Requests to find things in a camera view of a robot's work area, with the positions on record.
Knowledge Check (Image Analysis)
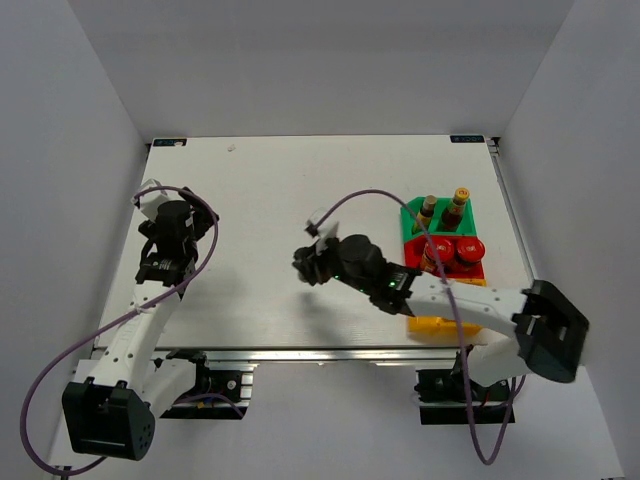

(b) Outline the red lid jar front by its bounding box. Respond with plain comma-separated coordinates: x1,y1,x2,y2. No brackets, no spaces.
454,236,486,272

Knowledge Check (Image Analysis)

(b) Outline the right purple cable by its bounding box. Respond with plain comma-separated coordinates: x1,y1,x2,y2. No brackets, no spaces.
312,188,526,466

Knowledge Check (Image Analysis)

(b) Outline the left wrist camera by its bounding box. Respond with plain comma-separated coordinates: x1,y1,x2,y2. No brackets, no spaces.
131,179,170,222

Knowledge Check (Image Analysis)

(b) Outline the yellow cap sauce bottle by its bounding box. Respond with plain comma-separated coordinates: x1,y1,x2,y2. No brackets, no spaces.
440,187,470,231

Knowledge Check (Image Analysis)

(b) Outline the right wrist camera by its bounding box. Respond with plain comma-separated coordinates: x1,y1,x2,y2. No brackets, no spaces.
304,208,339,255

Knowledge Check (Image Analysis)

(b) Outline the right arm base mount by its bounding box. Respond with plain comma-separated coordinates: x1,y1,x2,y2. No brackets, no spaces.
414,354,512,426

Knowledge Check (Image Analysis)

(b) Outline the aluminium table right rail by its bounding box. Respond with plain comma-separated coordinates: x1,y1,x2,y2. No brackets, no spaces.
487,136,547,280

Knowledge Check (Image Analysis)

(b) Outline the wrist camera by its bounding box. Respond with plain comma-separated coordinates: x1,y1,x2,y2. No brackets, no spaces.
304,208,339,255
131,179,170,222

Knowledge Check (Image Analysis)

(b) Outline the red plastic bin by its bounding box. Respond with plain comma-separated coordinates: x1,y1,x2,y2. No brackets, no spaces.
403,234,487,287

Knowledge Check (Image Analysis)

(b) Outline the blue table label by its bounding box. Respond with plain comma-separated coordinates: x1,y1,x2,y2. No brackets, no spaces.
449,135,485,144
151,138,187,148

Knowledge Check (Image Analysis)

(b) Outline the red lid jar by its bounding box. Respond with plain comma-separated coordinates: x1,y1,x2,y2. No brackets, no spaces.
454,236,486,272
419,237,455,273

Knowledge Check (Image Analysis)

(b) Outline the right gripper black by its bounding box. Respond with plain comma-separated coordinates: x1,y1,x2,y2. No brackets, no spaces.
293,233,372,296

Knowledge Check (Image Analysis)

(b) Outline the black cap spice jar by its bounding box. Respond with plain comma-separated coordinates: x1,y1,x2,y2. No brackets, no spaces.
292,246,316,285

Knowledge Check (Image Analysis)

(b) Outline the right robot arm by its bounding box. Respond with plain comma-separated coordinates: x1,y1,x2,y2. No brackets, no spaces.
292,234,589,399

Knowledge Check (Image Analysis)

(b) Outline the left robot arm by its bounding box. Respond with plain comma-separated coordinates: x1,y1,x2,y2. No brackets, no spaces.
62,182,219,460

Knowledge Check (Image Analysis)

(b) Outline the yellow plastic bin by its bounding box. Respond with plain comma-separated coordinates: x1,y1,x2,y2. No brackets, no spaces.
407,316,457,341

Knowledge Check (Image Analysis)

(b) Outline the left blue table label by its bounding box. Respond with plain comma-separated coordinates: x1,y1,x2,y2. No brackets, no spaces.
151,138,187,148

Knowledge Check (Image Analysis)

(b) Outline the right blue table label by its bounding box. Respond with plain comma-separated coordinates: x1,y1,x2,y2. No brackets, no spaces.
449,135,485,144

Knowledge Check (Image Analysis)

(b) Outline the small yellow label bottle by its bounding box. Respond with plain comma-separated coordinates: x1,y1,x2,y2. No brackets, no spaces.
412,195,438,234

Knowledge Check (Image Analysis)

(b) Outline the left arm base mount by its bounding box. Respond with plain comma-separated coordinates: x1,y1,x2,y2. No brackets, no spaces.
154,349,255,420

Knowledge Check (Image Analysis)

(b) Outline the green plastic bin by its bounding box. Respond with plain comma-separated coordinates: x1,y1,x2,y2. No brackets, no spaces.
399,194,479,239

